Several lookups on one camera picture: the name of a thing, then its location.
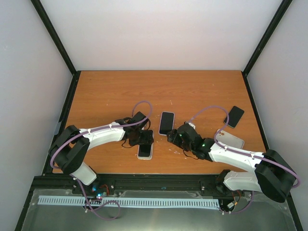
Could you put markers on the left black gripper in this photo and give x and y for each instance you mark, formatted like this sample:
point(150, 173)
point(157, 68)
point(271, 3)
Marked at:
point(148, 139)

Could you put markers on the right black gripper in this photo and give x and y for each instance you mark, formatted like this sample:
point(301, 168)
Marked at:
point(174, 138)

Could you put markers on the clear white phone case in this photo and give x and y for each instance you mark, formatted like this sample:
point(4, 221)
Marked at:
point(145, 157)

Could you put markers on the black phone green edge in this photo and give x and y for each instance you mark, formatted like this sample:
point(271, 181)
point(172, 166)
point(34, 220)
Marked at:
point(235, 115)

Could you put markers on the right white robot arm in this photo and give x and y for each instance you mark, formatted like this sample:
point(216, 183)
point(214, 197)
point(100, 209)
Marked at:
point(264, 172)

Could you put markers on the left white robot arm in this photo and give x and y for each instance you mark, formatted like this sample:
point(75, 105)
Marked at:
point(68, 151)

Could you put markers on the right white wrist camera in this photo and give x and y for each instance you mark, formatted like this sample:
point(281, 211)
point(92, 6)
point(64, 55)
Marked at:
point(192, 125)

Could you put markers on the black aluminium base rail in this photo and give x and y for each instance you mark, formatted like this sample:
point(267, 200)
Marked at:
point(115, 183)

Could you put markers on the light blue cable duct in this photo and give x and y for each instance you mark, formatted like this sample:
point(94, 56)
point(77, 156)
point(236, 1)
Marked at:
point(130, 202)

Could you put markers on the left black frame post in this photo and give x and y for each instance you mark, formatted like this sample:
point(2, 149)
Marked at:
point(38, 6)

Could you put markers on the black frame post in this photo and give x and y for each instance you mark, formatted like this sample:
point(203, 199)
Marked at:
point(38, 6)
point(280, 12)

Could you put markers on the right black frame post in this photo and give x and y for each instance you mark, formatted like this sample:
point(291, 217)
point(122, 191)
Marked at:
point(280, 12)

